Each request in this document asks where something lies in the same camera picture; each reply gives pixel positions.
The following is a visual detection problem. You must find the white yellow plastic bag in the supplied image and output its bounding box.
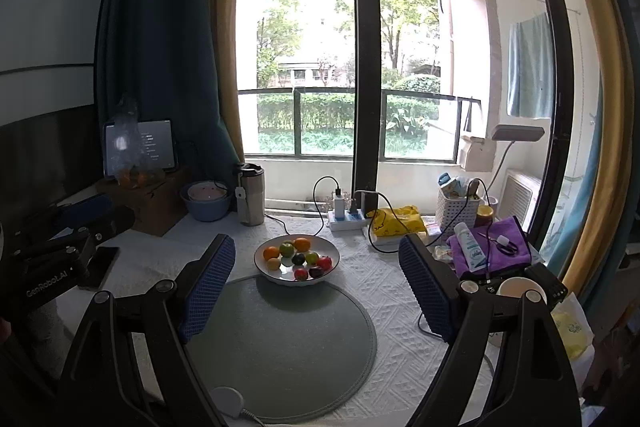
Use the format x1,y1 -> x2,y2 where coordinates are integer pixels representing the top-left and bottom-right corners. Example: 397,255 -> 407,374
551,293 -> 596,389

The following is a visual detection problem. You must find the white paper cup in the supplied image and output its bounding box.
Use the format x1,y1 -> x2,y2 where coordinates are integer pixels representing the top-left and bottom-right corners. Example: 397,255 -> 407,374
497,277 -> 547,303

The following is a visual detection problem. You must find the white round puck charger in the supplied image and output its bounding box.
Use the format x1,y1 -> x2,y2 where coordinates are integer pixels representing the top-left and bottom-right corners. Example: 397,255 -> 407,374
209,387 -> 264,426

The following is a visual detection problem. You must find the white cream tube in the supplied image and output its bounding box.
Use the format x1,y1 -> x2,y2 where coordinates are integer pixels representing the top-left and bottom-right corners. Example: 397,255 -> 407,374
454,222 -> 488,272

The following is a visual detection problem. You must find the white embossed tablecloth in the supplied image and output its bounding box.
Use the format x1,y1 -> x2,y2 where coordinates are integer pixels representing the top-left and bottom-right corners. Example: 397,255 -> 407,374
54,210 -> 501,427

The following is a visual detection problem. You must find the purple cloth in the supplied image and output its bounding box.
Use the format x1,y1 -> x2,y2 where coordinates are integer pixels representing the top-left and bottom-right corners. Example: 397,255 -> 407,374
447,217 -> 533,277

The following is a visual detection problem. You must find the round grey-green placemat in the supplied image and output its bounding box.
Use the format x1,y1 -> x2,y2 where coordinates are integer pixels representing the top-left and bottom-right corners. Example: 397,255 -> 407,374
188,275 -> 378,424

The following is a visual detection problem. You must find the white perforated basket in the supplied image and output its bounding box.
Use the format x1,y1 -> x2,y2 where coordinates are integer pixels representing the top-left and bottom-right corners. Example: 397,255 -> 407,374
435,191 -> 482,232

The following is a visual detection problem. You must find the brown cardboard box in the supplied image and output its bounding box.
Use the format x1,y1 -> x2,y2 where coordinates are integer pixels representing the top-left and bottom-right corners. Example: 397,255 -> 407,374
96,171 -> 188,236

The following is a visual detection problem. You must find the white radiator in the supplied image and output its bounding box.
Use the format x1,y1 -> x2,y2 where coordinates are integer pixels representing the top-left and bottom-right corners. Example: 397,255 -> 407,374
497,169 -> 541,231

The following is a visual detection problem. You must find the yellow lemon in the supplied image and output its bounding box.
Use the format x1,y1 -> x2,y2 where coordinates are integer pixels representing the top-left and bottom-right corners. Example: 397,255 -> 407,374
267,258 -> 281,271

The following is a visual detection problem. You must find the white fruit plate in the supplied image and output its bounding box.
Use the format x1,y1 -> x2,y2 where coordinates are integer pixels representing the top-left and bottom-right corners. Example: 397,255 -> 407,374
254,234 -> 341,286

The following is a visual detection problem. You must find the orange fruit left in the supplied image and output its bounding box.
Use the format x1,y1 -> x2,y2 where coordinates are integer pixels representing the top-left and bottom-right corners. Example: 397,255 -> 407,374
262,246 -> 280,261

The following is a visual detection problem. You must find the orange fruit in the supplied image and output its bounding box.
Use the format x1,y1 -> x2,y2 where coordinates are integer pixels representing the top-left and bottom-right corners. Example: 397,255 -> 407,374
262,246 -> 280,261
293,237 -> 311,253

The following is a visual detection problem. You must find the blue bowl with lid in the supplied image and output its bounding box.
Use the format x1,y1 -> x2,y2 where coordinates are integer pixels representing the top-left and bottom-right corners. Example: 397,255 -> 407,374
180,181 -> 231,222

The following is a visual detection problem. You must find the red strawberry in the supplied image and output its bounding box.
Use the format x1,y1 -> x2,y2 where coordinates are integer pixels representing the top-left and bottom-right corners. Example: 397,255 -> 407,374
294,268 -> 308,281

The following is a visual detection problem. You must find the green apple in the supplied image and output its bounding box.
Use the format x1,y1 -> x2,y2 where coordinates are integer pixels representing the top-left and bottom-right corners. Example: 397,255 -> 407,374
279,242 -> 296,258

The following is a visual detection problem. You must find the dark avocado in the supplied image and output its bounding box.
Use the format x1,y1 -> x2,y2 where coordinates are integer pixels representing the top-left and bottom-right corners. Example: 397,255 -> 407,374
292,254 -> 306,265

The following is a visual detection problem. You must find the dark purple plum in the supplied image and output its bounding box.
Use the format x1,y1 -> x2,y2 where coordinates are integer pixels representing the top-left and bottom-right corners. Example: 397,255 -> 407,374
308,267 -> 323,279

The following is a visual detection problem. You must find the orange fruit back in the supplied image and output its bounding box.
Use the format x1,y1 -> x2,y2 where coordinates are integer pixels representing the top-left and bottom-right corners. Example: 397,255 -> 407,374
293,237 -> 311,253

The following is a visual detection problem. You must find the small green fruit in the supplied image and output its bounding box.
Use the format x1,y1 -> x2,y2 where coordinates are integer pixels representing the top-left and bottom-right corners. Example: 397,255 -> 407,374
305,251 -> 319,265

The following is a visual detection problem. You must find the red tomato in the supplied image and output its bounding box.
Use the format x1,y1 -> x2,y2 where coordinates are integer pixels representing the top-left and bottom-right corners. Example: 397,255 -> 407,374
317,256 -> 333,271

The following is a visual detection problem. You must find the white power strip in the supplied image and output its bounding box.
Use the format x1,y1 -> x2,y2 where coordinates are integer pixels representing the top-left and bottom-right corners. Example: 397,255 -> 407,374
328,209 -> 370,233

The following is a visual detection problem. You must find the tablet screen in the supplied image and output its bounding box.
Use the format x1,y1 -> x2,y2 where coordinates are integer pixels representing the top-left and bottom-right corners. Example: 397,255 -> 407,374
104,119 -> 175,178

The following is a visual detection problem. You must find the black monitor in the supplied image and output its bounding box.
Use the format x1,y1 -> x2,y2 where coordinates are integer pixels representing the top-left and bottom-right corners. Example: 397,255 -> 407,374
1,104 -> 103,222

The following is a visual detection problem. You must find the white charger plug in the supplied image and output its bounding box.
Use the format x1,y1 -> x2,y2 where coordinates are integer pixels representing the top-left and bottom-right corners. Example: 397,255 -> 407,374
333,187 -> 345,221

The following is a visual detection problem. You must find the grey desk lamp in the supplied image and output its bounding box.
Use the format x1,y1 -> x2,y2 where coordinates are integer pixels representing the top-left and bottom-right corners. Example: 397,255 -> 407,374
484,124 -> 546,209

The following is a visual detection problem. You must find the yellow curtain right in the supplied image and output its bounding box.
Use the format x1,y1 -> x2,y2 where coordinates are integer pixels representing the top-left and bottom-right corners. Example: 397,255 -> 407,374
541,0 -> 636,298

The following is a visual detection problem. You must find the yellow curtain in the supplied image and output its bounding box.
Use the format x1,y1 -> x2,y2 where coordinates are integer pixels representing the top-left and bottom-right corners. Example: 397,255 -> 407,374
206,0 -> 249,163
541,0 -> 636,298

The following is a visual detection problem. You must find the hanging blue towel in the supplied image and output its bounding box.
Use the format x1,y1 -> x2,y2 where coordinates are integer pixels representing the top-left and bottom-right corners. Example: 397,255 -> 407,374
506,13 -> 554,119

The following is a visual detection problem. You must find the teal curtain left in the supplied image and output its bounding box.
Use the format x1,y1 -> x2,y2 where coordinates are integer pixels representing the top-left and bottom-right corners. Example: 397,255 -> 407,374
93,0 -> 240,187

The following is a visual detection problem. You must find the yellow curtain left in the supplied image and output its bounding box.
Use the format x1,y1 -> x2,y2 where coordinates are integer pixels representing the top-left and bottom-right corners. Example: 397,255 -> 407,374
206,0 -> 249,163

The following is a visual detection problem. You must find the black window frame post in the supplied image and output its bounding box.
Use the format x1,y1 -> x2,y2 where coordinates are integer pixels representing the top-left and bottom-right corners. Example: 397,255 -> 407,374
352,0 -> 382,213

